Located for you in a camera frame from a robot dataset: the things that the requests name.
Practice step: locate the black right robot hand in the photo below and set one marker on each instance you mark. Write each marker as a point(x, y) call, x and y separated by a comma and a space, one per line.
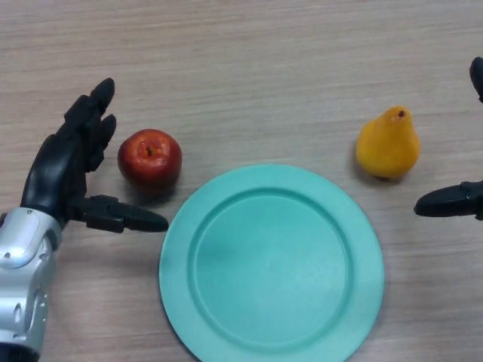
point(449, 201)

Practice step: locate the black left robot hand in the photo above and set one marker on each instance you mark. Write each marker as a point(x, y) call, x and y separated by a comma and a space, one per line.
point(56, 169)

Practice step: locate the red apple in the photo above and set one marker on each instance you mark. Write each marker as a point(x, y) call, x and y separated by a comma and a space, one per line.
point(149, 160)

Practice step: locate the green round plate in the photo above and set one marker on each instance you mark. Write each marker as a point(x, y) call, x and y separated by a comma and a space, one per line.
point(271, 271)

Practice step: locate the yellow pear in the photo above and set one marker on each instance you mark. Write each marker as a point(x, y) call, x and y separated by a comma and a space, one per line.
point(388, 151)

